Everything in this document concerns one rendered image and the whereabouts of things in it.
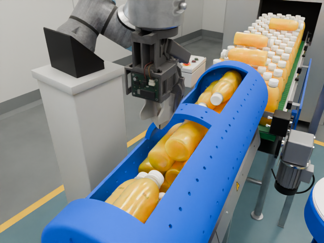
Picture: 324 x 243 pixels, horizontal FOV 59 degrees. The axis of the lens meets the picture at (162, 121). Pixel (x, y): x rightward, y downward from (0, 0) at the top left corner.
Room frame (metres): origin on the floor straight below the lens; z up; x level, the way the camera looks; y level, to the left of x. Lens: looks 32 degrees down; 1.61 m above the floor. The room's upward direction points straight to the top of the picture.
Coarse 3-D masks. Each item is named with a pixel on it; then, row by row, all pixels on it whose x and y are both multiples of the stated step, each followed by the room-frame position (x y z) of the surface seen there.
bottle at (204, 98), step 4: (216, 80) 1.06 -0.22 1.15; (212, 84) 1.02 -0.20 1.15; (208, 88) 0.99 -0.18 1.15; (212, 88) 0.98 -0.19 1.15; (204, 92) 0.96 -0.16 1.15; (208, 92) 0.95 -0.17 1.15; (200, 96) 0.94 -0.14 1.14; (204, 96) 0.93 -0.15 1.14; (208, 96) 0.92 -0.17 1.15; (200, 100) 0.92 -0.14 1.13; (204, 100) 0.91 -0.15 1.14; (208, 100) 0.91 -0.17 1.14; (204, 104) 0.89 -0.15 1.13; (208, 104) 0.90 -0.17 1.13; (212, 104) 0.91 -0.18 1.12; (212, 108) 0.91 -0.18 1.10
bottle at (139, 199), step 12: (144, 180) 0.44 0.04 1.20; (156, 180) 0.46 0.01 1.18; (132, 192) 0.40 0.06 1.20; (144, 192) 0.40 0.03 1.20; (156, 192) 0.42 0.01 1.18; (120, 204) 0.37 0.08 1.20; (132, 204) 0.37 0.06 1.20; (144, 204) 0.38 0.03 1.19; (156, 204) 0.41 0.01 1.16; (144, 216) 0.36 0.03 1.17
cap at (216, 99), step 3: (213, 96) 0.86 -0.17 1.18; (216, 96) 0.85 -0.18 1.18; (219, 96) 0.85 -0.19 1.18; (210, 99) 0.86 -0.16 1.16; (213, 99) 0.86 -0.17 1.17; (216, 99) 0.85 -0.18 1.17; (219, 99) 0.85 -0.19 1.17; (213, 102) 0.86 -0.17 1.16; (216, 102) 0.85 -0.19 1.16; (219, 102) 0.85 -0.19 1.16; (216, 105) 0.85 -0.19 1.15
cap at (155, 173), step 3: (150, 171) 0.48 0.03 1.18; (153, 171) 0.48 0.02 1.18; (156, 171) 0.48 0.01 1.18; (150, 174) 0.47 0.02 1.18; (153, 174) 0.47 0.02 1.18; (156, 174) 0.47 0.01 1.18; (159, 174) 0.47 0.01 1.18; (156, 177) 0.46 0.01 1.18; (159, 177) 0.46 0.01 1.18; (162, 177) 0.47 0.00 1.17; (159, 180) 0.46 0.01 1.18; (162, 180) 0.47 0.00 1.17
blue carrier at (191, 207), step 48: (192, 96) 1.03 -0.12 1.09; (240, 96) 0.80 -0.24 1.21; (144, 144) 0.69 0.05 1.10; (240, 144) 0.63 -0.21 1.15; (96, 192) 0.49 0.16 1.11; (192, 192) 0.40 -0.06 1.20; (48, 240) 0.33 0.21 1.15; (96, 240) 0.27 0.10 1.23; (144, 240) 0.28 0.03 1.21; (192, 240) 0.33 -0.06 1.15
